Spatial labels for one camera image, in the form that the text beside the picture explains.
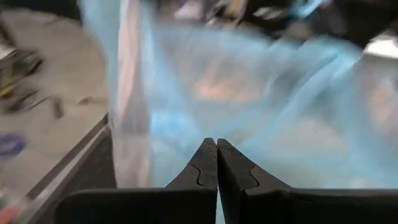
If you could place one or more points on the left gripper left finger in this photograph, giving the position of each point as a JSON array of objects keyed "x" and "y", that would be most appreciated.
[{"x": 161, "y": 207}]

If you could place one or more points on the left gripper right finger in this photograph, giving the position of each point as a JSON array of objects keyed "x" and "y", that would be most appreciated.
[{"x": 295, "y": 207}]

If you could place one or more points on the light blue trash bag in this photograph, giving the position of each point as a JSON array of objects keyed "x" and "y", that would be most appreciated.
[{"x": 248, "y": 99}]

